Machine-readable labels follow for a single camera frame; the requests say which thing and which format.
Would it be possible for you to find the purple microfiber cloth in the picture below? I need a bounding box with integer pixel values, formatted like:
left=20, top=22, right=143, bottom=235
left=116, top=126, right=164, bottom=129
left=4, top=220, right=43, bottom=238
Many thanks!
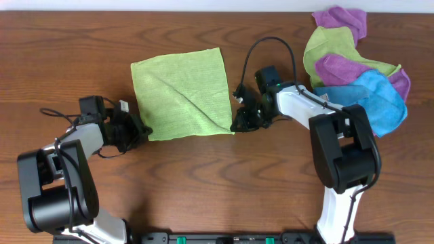
left=315, top=54, right=411, bottom=100

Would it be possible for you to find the light green microfiber cloth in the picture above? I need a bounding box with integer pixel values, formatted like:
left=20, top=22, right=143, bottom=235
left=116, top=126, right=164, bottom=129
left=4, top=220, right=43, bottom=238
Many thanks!
left=131, top=47, right=232, bottom=141

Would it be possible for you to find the blue microfiber cloth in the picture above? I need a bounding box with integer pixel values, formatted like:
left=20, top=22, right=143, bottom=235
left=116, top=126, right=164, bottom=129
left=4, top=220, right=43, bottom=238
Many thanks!
left=314, top=70, right=408, bottom=138

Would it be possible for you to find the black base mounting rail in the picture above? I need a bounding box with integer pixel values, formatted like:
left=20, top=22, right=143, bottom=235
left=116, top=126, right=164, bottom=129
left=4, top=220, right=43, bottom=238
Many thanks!
left=52, top=231, right=396, bottom=244

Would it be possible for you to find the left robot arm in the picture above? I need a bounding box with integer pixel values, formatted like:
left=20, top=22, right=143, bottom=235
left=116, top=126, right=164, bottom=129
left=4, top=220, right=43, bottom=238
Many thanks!
left=17, top=96, right=153, bottom=244

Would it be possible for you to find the olive green microfiber cloth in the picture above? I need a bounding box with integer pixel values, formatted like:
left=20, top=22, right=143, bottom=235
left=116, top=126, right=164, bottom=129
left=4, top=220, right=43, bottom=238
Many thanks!
left=303, top=26, right=401, bottom=88

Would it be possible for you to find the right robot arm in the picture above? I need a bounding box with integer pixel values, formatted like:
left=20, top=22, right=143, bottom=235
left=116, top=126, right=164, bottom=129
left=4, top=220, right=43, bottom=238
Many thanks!
left=231, top=66, right=380, bottom=243

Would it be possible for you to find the purple cloth at back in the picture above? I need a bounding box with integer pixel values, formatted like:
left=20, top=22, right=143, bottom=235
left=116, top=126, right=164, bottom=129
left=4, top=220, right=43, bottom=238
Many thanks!
left=312, top=6, right=368, bottom=45

